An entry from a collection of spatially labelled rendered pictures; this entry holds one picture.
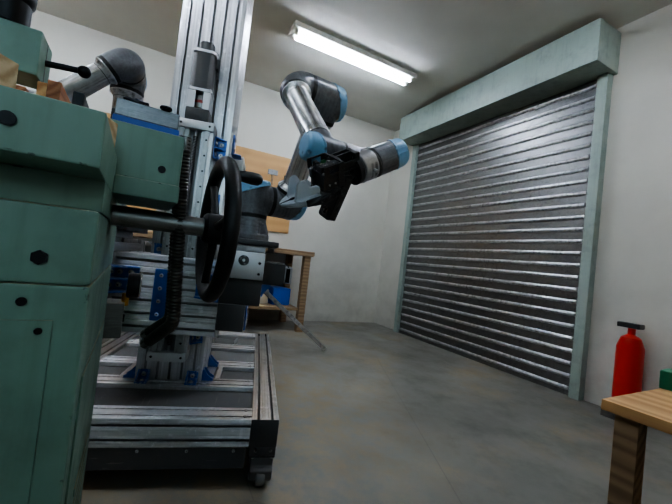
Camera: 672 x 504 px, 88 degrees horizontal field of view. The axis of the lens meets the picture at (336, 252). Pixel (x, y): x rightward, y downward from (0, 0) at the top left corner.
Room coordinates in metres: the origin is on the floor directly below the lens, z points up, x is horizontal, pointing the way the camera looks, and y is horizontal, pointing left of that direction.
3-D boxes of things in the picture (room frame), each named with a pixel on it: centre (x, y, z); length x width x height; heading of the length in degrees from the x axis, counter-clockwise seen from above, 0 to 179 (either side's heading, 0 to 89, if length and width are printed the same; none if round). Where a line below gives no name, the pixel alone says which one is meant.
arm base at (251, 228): (1.33, 0.34, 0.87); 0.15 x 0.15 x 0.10
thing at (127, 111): (0.64, 0.38, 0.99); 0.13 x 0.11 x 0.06; 30
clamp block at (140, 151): (0.63, 0.38, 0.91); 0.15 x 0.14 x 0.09; 30
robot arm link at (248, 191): (1.33, 0.33, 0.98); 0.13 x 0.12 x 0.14; 122
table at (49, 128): (0.59, 0.45, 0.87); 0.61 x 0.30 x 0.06; 30
